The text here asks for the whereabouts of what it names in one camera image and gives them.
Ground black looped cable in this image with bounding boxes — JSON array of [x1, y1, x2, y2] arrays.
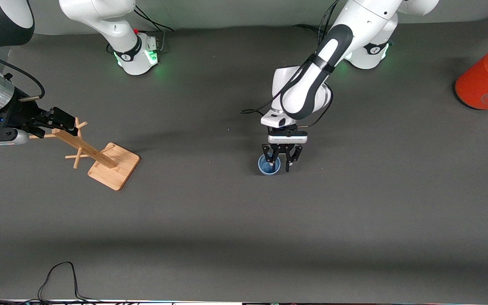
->
[[0, 262, 100, 305]]

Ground black left arm wrist cable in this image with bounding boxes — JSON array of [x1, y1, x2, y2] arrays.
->
[[240, 53, 334, 128]]

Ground black arm base cables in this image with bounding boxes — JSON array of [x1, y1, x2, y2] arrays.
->
[[134, 5, 173, 53], [293, 0, 340, 45]]

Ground orange can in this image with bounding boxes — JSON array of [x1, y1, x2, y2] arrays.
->
[[455, 41, 488, 111]]

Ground wooden cup rack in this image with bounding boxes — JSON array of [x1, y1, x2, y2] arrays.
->
[[29, 118, 141, 191]]

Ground black right arm wrist cable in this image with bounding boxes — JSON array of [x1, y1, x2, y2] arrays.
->
[[0, 45, 46, 103]]

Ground black right arm base cables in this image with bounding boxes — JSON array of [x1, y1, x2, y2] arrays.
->
[[134, 5, 173, 53]]

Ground black left arm base cables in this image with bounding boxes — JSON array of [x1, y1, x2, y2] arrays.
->
[[293, 0, 340, 45]]

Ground black arm wrist cable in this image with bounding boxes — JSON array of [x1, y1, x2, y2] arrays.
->
[[240, 53, 334, 128], [0, 45, 46, 103]]

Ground light blue cup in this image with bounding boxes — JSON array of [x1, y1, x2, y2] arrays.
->
[[258, 153, 281, 176]]

